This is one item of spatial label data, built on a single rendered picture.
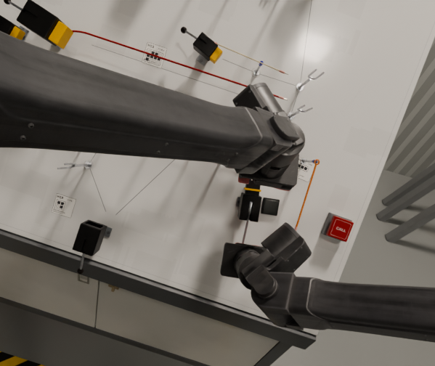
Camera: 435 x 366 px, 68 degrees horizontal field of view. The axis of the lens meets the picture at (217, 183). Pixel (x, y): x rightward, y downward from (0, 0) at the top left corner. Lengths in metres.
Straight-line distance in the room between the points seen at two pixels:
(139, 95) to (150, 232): 0.59
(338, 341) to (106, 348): 1.24
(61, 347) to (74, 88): 1.55
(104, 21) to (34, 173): 0.40
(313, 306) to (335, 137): 0.47
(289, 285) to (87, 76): 0.38
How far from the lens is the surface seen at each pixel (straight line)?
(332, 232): 0.82
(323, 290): 0.49
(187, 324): 1.07
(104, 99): 0.23
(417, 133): 3.68
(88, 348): 1.70
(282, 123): 0.43
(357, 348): 2.18
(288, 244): 0.56
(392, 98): 0.91
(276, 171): 0.53
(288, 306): 0.49
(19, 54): 0.22
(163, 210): 0.80
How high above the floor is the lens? 1.61
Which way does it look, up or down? 40 degrees down
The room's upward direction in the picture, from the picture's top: 22 degrees clockwise
